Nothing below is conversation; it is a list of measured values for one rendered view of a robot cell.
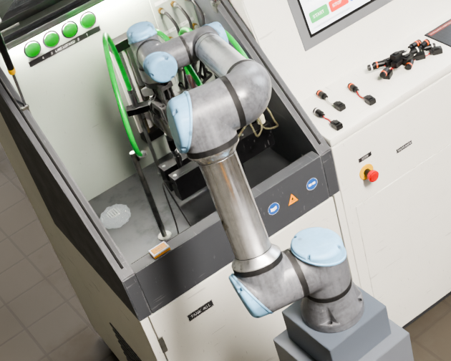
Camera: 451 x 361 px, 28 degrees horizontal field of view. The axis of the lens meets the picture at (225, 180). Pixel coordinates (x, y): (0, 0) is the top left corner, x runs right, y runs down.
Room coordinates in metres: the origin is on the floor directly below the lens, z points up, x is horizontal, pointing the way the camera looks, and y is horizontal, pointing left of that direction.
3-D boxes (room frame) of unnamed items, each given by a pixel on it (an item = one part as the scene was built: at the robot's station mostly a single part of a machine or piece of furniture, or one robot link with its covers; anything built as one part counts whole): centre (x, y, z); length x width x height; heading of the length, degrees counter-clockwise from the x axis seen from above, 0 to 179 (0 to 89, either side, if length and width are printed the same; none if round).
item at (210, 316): (1.87, 0.01, 0.44); 0.65 x 0.02 x 0.68; 113
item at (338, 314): (1.47, -0.15, 0.95); 0.15 x 0.15 x 0.10
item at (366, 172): (2.02, -0.41, 0.80); 0.05 x 0.04 x 0.05; 113
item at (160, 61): (1.97, 0.06, 1.40); 0.11 x 0.11 x 0.08; 10
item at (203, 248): (1.89, 0.02, 0.87); 0.62 x 0.04 x 0.16; 113
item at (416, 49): (2.26, -0.63, 1.01); 0.23 x 0.11 x 0.06; 113
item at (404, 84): (2.24, -0.59, 0.96); 0.70 x 0.22 x 0.03; 113
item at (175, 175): (2.15, 0.00, 0.91); 0.34 x 0.10 x 0.15; 113
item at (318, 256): (1.47, -0.15, 1.07); 0.13 x 0.12 x 0.14; 100
